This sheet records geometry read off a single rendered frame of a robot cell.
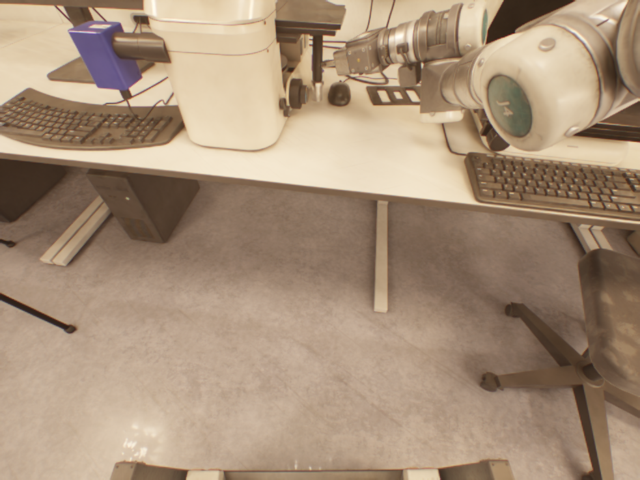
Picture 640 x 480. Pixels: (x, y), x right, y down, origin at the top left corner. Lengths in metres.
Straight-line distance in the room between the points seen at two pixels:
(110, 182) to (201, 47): 0.91
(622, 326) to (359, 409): 0.74
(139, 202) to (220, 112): 0.85
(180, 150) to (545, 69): 0.62
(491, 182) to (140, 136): 0.71
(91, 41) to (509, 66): 0.60
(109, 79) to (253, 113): 0.26
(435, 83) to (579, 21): 0.32
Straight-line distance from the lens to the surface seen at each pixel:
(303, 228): 1.50
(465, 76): 0.50
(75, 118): 0.90
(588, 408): 1.32
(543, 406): 1.37
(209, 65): 0.60
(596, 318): 0.99
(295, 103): 0.74
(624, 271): 1.12
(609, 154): 0.84
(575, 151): 0.81
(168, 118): 0.79
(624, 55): 0.29
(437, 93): 0.60
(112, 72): 0.68
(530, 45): 0.30
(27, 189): 2.18
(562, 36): 0.31
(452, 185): 0.62
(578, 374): 1.33
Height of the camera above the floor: 1.11
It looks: 50 degrees down
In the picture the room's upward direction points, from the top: 2 degrees clockwise
